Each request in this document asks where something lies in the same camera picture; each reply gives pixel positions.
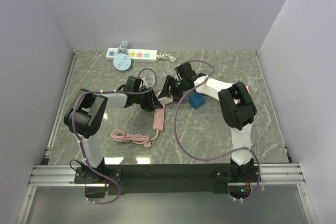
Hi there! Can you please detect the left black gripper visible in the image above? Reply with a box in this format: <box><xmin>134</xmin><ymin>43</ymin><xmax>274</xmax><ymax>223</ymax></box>
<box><xmin>133</xmin><ymin>87</ymin><xmax>162</xmax><ymax>111</ymax></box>

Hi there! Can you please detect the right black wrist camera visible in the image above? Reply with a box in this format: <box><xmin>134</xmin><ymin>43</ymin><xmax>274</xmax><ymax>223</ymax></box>
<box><xmin>174</xmin><ymin>62</ymin><xmax>205</xmax><ymax>81</ymax></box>

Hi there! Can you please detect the light blue bundled cord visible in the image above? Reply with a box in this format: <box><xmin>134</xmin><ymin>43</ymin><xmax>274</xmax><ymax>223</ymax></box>
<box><xmin>117</xmin><ymin>40</ymin><xmax>130</xmax><ymax>54</ymax></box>

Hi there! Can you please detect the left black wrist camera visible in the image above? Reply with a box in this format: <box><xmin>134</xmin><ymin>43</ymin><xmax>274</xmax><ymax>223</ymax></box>
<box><xmin>123</xmin><ymin>76</ymin><xmax>143</xmax><ymax>94</ymax></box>

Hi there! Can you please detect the white cube adapter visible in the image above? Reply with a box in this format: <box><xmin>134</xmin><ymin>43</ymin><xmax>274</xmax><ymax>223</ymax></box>
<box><xmin>158</xmin><ymin>97</ymin><xmax>174</xmax><ymax>105</ymax></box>

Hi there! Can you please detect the light blue round adapter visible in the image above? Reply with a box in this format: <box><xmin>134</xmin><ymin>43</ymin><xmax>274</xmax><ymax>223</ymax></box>
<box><xmin>113</xmin><ymin>53</ymin><xmax>132</xmax><ymax>72</ymax></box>

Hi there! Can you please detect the white power strip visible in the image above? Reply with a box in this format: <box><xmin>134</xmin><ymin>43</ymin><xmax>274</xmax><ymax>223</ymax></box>
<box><xmin>106</xmin><ymin>48</ymin><xmax>158</xmax><ymax>63</ymax></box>

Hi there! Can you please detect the white bundled power cord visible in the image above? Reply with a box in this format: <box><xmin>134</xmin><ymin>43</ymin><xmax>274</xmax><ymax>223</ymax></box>
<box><xmin>156</xmin><ymin>52</ymin><xmax>177</xmax><ymax>63</ymax></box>

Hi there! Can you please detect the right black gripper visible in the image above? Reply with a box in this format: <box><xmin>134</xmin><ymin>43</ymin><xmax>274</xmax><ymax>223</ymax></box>
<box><xmin>158</xmin><ymin>76</ymin><xmax>186</xmax><ymax>104</ymax></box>

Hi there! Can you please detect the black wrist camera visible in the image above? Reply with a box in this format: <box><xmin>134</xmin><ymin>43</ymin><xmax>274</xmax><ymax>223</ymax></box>
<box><xmin>174</xmin><ymin>62</ymin><xmax>205</xmax><ymax>81</ymax></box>
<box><xmin>123</xmin><ymin>76</ymin><xmax>143</xmax><ymax>94</ymax></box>

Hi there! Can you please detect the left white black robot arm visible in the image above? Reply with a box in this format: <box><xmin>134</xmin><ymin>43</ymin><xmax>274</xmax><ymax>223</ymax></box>
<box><xmin>64</xmin><ymin>85</ymin><xmax>164</xmax><ymax>183</ymax></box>

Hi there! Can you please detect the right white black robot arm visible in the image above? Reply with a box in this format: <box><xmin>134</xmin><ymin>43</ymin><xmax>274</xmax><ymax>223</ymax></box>
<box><xmin>158</xmin><ymin>73</ymin><xmax>257</xmax><ymax>182</ymax></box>

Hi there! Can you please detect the blue cube plug adapter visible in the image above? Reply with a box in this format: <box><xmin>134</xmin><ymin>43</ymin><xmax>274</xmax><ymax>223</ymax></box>
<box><xmin>188</xmin><ymin>93</ymin><xmax>205</xmax><ymax>110</ymax></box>

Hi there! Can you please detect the pink power strip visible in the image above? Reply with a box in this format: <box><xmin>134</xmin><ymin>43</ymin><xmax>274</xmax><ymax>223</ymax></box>
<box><xmin>153</xmin><ymin>108</ymin><xmax>165</xmax><ymax>131</ymax></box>

